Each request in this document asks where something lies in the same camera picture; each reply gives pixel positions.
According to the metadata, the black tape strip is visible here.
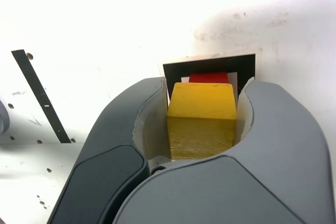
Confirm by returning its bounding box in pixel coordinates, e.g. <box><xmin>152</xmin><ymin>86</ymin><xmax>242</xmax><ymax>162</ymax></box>
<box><xmin>10</xmin><ymin>49</ymin><xmax>72</xmax><ymax>144</ymax></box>

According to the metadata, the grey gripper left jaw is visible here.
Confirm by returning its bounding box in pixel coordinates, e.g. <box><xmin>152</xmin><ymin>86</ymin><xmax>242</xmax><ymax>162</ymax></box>
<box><xmin>48</xmin><ymin>76</ymin><xmax>172</xmax><ymax>224</ymax></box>

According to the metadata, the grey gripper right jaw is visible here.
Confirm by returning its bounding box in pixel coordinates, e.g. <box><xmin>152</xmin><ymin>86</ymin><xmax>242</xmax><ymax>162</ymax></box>
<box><xmin>111</xmin><ymin>76</ymin><xmax>334</xmax><ymax>224</ymax></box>

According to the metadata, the black tape square outline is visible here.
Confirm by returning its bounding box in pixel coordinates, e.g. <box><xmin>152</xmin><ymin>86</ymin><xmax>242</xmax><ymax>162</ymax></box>
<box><xmin>162</xmin><ymin>54</ymin><xmax>257</xmax><ymax>97</ymax></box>

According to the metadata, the red cube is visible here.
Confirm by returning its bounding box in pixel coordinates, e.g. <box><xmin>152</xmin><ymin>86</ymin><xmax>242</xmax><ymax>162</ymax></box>
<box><xmin>188</xmin><ymin>71</ymin><xmax>229</xmax><ymax>84</ymax></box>

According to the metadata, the yellow cube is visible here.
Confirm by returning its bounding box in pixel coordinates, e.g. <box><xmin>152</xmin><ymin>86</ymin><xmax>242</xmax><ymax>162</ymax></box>
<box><xmin>166</xmin><ymin>82</ymin><xmax>238</xmax><ymax>161</ymax></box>

